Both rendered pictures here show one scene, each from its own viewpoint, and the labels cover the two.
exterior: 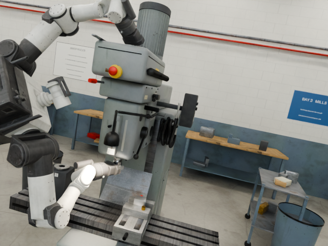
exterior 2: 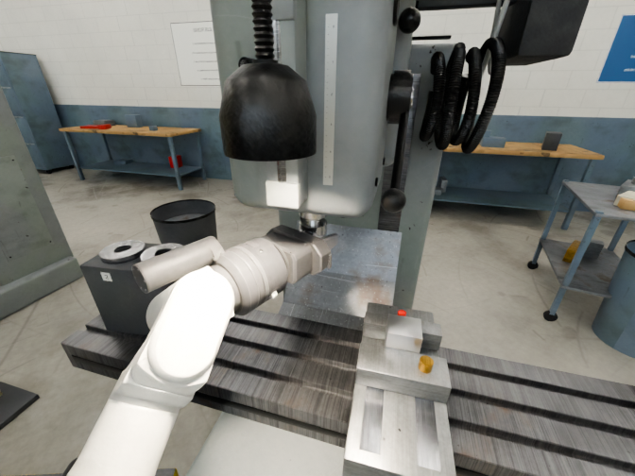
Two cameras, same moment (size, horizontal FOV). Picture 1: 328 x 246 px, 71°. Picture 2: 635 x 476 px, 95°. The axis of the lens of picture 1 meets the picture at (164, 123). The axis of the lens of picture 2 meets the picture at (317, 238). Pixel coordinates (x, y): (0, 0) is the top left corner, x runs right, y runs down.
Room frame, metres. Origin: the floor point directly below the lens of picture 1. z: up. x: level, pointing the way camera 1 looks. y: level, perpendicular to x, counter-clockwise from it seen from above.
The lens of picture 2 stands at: (0.84, 0.16, 1.46)
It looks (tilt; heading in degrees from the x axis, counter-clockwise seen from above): 27 degrees down; 7
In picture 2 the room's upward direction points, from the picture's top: straight up
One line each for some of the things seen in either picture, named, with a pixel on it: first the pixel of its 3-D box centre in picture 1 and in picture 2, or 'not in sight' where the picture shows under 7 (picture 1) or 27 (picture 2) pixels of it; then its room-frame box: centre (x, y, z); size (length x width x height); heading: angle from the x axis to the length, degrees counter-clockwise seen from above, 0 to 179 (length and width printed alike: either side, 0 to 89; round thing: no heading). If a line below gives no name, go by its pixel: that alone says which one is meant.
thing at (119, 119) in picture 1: (114, 134); (284, 110); (1.17, 0.24, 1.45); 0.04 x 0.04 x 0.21; 81
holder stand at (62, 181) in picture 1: (52, 179); (153, 286); (1.36, 0.62, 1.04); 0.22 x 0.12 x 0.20; 88
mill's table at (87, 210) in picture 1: (114, 220); (332, 377); (1.27, 0.18, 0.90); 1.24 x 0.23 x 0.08; 81
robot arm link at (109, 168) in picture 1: (104, 169); (275, 262); (1.20, 0.27, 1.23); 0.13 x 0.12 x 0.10; 59
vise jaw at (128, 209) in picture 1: (136, 211); (401, 370); (1.20, 0.06, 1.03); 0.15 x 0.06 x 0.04; 83
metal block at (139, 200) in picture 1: (139, 202); (402, 337); (1.25, 0.05, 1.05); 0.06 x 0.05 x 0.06; 83
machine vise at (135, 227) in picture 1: (136, 214); (398, 372); (1.22, 0.06, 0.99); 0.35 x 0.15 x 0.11; 173
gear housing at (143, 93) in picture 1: (131, 90); not in sight; (1.32, 0.22, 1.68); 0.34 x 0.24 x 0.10; 171
